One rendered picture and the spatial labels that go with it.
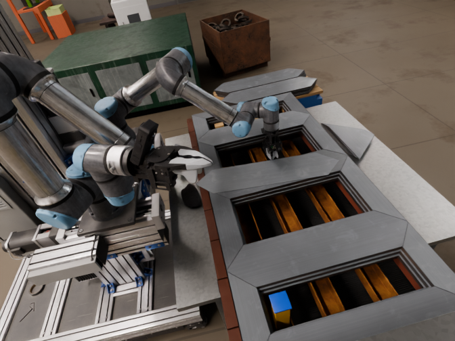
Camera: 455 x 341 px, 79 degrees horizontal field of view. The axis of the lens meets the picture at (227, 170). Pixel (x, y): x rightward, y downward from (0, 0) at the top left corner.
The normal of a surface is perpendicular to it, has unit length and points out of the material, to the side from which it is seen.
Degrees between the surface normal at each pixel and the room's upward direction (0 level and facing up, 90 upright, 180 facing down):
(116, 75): 90
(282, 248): 0
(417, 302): 0
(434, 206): 0
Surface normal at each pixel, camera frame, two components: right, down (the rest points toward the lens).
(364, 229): -0.14, -0.73
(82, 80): 0.16, 0.65
